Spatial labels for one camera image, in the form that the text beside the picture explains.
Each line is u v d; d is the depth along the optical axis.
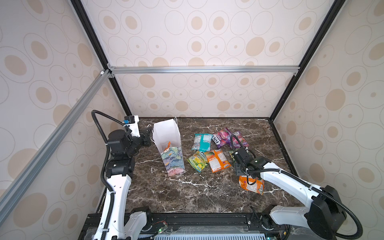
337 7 0.68
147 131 0.68
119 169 0.49
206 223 0.74
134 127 0.60
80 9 0.67
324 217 0.41
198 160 0.92
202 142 1.03
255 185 0.83
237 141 1.02
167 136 0.89
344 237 0.41
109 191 0.44
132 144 0.58
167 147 0.72
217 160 0.92
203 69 0.90
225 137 1.03
